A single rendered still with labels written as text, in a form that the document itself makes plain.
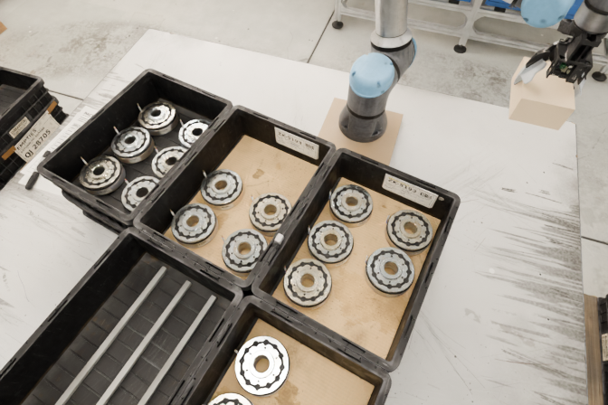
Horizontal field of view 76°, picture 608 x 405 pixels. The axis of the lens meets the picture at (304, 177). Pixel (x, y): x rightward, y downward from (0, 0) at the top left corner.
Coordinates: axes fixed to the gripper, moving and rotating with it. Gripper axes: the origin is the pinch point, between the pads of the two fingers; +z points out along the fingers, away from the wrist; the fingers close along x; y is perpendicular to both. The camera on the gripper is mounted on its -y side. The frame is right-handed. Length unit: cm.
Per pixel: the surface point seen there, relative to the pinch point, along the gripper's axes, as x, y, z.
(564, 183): 17.6, 7.2, 25.4
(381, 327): -25, 67, 12
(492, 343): 2, 59, 25
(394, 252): -26, 52, 10
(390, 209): -29, 40, 12
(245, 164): -68, 39, 12
